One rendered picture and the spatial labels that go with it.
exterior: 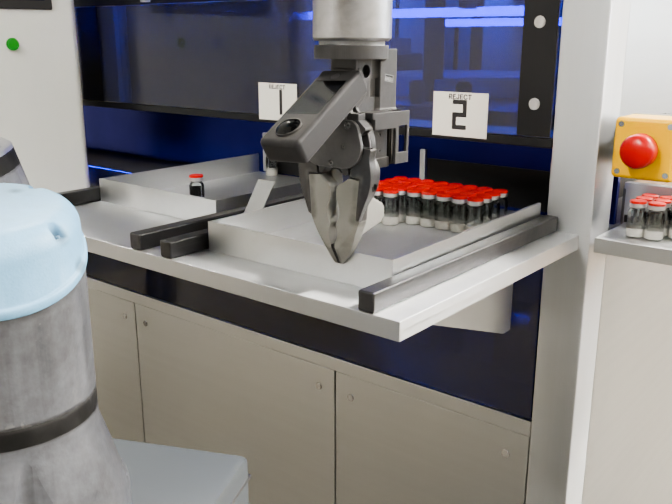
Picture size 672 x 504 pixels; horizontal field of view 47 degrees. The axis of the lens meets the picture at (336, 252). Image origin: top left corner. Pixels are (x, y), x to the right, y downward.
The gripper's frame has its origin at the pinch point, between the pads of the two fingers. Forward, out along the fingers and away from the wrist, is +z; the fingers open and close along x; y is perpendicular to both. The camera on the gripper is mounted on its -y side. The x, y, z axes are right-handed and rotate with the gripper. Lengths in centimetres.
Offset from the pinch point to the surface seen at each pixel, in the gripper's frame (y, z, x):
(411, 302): 0.5, 3.5, -8.8
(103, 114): 43, -5, 102
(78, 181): 26, 6, 87
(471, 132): 35.2, -8.7, 5.1
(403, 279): 0.6, 1.5, -7.8
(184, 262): -4.3, 3.5, 18.3
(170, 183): 23, 2, 54
